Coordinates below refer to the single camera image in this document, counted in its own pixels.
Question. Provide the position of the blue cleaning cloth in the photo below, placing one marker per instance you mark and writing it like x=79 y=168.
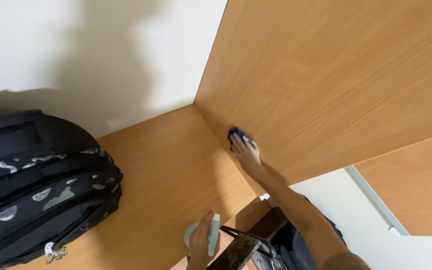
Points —
x=237 y=132

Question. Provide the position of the light green spray bottle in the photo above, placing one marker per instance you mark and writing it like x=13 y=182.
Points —
x=214 y=234

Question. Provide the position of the person's left hand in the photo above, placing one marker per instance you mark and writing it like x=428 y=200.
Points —
x=200 y=240

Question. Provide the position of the tall wooden cabinet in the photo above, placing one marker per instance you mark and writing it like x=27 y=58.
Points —
x=313 y=82

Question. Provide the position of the person's right hand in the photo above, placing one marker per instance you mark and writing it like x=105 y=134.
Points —
x=248 y=155

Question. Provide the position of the person's left fingers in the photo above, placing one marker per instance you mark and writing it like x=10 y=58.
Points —
x=207 y=218

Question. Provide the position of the person's right fingers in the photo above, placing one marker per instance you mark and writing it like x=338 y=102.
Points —
x=243 y=144

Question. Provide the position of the white door frame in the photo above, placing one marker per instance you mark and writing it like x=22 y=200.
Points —
x=379 y=202

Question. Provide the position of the black patterned backpack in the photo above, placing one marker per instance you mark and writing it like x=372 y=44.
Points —
x=39 y=180

